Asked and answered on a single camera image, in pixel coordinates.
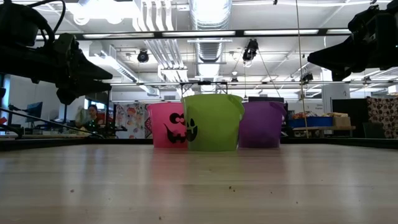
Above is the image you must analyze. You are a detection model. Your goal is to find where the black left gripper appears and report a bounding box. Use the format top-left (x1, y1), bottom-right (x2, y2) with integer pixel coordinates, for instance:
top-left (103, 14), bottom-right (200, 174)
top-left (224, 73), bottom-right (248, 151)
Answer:
top-left (51, 32), bottom-right (114, 94)

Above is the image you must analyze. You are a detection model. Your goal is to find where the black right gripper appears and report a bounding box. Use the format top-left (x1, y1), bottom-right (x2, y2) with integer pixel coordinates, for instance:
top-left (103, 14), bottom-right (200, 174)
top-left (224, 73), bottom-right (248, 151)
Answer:
top-left (307, 4), bottom-right (389, 82)

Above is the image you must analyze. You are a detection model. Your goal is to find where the person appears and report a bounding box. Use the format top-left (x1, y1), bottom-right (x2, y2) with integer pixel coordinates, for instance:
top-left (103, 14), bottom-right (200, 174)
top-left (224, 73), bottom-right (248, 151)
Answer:
top-left (75, 104), bottom-right (106, 134)

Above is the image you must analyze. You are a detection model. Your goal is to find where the black partition panel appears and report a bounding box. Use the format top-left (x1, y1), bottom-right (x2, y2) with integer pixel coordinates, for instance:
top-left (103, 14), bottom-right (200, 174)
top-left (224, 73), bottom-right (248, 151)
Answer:
top-left (331, 98), bottom-right (368, 138)

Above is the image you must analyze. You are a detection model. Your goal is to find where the cardboard box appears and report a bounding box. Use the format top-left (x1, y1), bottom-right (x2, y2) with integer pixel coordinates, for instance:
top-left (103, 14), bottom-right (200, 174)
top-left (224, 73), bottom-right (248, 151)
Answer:
top-left (331, 115), bottom-right (352, 128)

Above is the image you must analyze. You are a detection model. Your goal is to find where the floral patterned cloth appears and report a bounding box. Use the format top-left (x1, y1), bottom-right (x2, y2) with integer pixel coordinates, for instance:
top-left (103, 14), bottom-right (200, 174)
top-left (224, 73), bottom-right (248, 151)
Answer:
top-left (115, 102), bottom-right (153, 139)

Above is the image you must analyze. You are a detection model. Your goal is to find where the blue plastic bin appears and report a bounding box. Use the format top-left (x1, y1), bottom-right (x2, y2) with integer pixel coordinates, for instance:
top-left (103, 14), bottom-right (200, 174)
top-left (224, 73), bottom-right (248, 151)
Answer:
top-left (288, 115), bottom-right (334, 128)

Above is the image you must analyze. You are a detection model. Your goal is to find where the wooden pallet table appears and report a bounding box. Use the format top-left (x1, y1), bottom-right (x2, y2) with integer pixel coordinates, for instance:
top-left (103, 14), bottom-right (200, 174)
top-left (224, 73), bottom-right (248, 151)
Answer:
top-left (292, 125), bottom-right (357, 138)

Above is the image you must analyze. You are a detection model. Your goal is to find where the dark computer monitor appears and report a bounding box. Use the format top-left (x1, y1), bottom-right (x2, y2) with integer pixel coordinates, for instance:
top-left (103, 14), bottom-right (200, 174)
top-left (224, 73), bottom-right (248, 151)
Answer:
top-left (25, 101), bottom-right (44, 123)

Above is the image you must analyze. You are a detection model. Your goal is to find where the brown dotted panel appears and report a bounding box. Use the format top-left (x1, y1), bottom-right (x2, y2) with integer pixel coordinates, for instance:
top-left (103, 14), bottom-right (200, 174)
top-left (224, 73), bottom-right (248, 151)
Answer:
top-left (367, 95), bottom-right (398, 139)

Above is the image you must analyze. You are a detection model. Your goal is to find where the dark green chair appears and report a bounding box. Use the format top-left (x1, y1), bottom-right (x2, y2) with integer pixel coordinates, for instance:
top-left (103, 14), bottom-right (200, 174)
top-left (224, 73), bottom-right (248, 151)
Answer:
top-left (363, 121), bottom-right (385, 139)

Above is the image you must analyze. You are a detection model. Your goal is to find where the pink jack-o-lantern bucket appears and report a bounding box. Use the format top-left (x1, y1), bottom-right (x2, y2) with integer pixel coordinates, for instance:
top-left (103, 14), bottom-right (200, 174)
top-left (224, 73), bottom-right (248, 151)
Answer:
top-left (146, 101), bottom-right (189, 149)

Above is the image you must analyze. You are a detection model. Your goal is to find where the purple jack-o-lantern bucket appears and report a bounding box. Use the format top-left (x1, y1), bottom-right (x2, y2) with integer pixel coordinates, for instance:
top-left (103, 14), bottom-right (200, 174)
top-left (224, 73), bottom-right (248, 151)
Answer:
top-left (238, 100), bottom-right (287, 149)

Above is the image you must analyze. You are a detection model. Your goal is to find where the overhead light bar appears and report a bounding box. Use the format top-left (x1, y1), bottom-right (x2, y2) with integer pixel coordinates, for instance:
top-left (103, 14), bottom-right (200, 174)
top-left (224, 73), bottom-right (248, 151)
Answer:
top-left (34, 28), bottom-right (355, 41)

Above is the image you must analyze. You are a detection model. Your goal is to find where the green jack-o-lantern bucket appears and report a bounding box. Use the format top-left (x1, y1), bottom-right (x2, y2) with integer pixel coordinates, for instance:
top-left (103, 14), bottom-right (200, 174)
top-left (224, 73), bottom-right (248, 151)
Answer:
top-left (181, 93), bottom-right (246, 152)

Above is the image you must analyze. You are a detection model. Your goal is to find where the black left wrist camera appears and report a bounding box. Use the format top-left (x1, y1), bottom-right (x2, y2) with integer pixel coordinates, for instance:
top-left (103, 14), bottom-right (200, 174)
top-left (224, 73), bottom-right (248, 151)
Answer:
top-left (55, 88), bottom-right (80, 106)

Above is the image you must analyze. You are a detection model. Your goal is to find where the black ceiling camera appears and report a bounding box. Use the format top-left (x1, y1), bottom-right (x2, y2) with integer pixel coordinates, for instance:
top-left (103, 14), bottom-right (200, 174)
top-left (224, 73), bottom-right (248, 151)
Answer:
top-left (137, 49), bottom-right (150, 63)

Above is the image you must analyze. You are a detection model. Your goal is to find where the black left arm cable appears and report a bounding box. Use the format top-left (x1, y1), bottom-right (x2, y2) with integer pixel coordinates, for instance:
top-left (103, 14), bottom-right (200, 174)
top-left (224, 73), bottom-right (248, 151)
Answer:
top-left (27, 0), bottom-right (67, 35)

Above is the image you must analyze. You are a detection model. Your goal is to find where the silver round ventilation duct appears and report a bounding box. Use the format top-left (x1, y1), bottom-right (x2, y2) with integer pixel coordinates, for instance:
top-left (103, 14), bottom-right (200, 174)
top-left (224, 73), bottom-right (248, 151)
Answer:
top-left (188, 0), bottom-right (233, 63)

